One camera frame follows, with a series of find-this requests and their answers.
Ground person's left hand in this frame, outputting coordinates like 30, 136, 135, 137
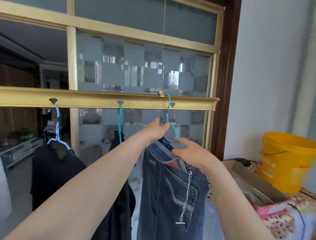
141, 118, 171, 146

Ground person's right hand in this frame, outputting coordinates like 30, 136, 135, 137
172, 137, 223, 175

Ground teal wire hanger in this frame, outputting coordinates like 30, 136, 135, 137
118, 104, 123, 145
159, 94, 186, 150

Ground blue denim skirt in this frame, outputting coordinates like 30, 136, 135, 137
136, 136, 210, 240

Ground gold clothes rail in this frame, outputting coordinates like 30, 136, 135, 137
0, 86, 221, 111

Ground black shorts with logo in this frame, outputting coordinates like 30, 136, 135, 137
91, 131, 137, 240

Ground blue wire hanger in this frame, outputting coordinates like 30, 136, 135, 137
47, 104, 72, 152

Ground black sheer blouse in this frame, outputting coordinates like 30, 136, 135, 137
30, 141, 87, 212

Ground person's left forearm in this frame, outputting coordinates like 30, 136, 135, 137
4, 133, 148, 240

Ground person's right forearm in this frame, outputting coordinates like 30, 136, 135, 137
205, 162, 276, 240

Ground black rounded device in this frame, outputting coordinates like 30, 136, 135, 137
231, 158, 251, 167

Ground beige cardboard box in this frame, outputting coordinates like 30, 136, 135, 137
222, 160, 291, 220

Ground yellow plastic bucket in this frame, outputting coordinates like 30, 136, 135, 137
255, 131, 316, 195

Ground gold framed glass door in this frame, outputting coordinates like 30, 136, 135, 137
0, 0, 225, 159

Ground floral patterned cloth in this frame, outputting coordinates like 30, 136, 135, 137
206, 160, 316, 240

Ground white low cabinet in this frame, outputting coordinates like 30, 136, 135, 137
0, 137, 44, 171

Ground brown door frame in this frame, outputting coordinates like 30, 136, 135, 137
210, 0, 243, 162

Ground thin steel lift cable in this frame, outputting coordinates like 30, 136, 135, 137
162, 0, 167, 92

